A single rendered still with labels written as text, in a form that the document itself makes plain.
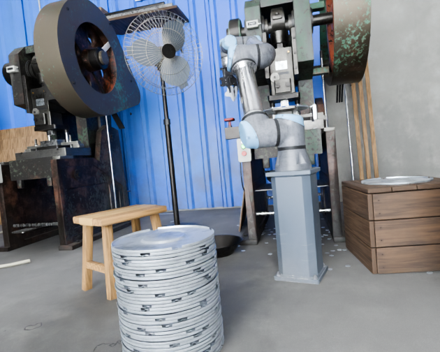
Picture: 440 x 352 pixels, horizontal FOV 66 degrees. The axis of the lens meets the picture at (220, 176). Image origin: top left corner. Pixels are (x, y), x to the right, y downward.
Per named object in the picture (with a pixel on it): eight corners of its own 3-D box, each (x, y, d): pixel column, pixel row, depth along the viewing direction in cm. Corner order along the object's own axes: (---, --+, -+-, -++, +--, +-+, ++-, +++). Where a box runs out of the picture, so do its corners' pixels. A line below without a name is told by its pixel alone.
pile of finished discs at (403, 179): (448, 181, 138) (448, 179, 138) (374, 186, 141) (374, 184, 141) (413, 176, 166) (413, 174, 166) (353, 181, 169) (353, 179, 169)
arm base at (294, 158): (306, 170, 133) (304, 144, 132) (269, 172, 140) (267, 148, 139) (315, 167, 146) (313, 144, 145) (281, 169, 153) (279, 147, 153)
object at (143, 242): (230, 239, 89) (230, 236, 89) (116, 261, 79) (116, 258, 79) (195, 223, 116) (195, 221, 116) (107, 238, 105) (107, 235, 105)
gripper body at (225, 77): (228, 88, 211) (225, 68, 209) (239, 85, 205) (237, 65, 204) (219, 87, 205) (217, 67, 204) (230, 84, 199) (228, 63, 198)
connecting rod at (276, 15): (290, 57, 207) (286, 0, 205) (270, 60, 210) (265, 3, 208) (291, 65, 228) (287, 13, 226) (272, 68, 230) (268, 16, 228)
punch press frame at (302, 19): (330, 212, 195) (312, -28, 187) (256, 216, 204) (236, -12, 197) (320, 195, 272) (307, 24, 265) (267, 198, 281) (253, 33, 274)
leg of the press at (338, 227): (355, 242, 187) (343, 76, 182) (333, 242, 189) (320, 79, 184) (336, 212, 276) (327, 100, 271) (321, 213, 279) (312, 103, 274)
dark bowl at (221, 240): (239, 261, 171) (237, 247, 171) (182, 262, 178) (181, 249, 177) (247, 245, 200) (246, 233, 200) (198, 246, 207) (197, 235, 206)
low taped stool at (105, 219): (110, 302, 135) (100, 219, 133) (79, 291, 151) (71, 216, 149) (174, 274, 161) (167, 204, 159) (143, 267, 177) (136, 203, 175)
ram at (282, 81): (295, 91, 206) (291, 41, 204) (271, 93, 209) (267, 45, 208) (295, 95, 223) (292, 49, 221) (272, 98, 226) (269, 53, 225)
